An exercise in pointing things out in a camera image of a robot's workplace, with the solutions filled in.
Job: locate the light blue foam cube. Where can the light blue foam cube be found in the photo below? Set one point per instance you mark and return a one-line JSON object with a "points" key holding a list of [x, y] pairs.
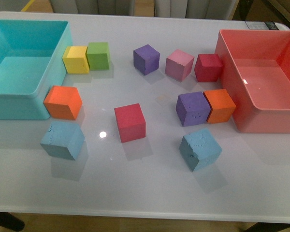
{"points": [[63, 140], [199, 149]]}

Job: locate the red foam cube front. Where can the red foam cube front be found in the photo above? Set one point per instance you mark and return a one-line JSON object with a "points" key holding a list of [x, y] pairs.
{"points": [[131, 123]]}

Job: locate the purple foam cube near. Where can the purple foam cube near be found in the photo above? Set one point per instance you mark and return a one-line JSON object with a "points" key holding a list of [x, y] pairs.
{"points": [[192, 108]]}

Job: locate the purple foam cube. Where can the purple foam cube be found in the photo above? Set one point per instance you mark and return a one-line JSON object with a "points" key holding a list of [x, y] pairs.
{"points": [[192, 108], [146, 59]]}

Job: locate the purple foam cube far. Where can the purple foam cube far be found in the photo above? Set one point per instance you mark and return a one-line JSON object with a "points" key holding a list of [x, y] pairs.
{"points": [[146, 59]]}

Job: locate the pink foam cube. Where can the pink foam cube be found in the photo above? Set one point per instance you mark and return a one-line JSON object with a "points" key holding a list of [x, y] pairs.
{"points": [[179, 65]]}

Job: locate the orange foam cube right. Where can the orange foam cube right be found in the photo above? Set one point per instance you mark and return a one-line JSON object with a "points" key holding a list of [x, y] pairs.
{"points": [[222, 105]]}

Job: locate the orange foam cube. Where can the orange foam cube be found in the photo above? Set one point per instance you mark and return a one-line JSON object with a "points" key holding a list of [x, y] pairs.
{"points": [[222, 105], [63, 102]]}

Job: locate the green foam cube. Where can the green foam cube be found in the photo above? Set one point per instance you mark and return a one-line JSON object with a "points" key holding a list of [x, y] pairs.
{"points": [[98, 56]]}

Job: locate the dark red foam cube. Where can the dark red foam cube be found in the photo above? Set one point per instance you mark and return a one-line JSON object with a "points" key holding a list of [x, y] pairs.
{"points": [[208, 68]]}

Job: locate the orange foam cube left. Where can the orange foam cube left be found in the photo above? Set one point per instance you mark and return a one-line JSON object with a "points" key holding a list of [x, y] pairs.
{"points": [[63, 102]]}

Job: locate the yellow foam cube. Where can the yellow foam cube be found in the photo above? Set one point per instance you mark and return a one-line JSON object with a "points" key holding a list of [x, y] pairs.
{"points": [[75, 60]]}

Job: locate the grey chair left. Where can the grey chair left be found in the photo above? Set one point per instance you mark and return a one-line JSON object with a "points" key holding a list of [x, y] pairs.
{"points": [[95, 7]]}

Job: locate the grey chair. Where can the grey chair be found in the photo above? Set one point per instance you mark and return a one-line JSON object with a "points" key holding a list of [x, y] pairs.
{"points": [[95, 7], [196, 9]]}

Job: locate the coral red plastic bin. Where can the coral red plastic bin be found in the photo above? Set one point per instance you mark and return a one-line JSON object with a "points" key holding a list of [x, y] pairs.
{"points": [[256, 75]]}

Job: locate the grey chair right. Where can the grey chair right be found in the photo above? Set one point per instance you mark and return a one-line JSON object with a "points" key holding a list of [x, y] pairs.
{"points": [[196, 9]]}

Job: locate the turquoise plastic bin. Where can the turquoise plastic bin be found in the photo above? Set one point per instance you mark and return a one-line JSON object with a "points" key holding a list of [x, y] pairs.
{"points": [[30, 64]]}

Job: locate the label sticker on table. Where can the label sticker on table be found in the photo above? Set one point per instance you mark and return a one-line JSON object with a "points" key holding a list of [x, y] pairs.
{"points": [[256, 25]]}

